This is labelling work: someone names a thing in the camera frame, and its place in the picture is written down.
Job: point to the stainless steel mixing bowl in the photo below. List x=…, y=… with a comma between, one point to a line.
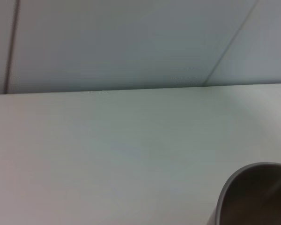
x=260, y=199

